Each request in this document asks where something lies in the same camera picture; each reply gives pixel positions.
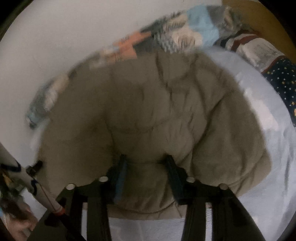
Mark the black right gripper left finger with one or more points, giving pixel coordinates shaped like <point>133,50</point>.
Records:
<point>86,215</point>

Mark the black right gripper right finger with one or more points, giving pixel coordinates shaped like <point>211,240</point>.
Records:
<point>230,219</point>

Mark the olive green puffer jacket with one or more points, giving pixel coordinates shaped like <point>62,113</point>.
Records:
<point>185,106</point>

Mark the navy star print pillow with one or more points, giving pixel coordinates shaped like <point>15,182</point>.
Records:
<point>281,75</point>

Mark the patchwork cartoon print quilt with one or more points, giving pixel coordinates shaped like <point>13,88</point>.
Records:
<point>183,31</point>

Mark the wooden headboard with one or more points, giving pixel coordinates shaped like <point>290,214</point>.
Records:
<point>265,23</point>

